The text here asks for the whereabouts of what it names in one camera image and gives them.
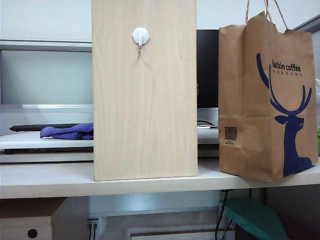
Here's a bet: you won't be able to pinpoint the brown luckin coffee paper bag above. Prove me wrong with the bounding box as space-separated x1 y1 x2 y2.
218 0 320 183

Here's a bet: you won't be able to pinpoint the light wooden upright board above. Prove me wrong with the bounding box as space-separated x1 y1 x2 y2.
91 0 199 182

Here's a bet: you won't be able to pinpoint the black computer monitor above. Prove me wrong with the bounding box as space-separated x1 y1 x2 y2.
196 29 220 109

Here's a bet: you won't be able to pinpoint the purple cloth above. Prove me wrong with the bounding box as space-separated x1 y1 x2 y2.
39 122 94 140

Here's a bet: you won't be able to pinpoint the black keyboard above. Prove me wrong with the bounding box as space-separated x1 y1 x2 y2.
9 123 79 133

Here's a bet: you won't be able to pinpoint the white desk riser platform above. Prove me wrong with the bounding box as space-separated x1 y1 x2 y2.
0 124 221 158

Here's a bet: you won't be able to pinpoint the wooden box with round hole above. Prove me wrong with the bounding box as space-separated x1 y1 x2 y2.
0 197 89 240

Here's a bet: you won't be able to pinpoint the white hexagonal wall hook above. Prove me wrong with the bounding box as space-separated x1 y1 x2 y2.
132 27 150 47

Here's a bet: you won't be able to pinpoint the black hanging cable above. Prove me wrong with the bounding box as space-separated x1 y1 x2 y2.
215 189 230 240

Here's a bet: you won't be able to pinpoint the wall power socket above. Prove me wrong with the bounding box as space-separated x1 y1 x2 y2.
87 217 100 229

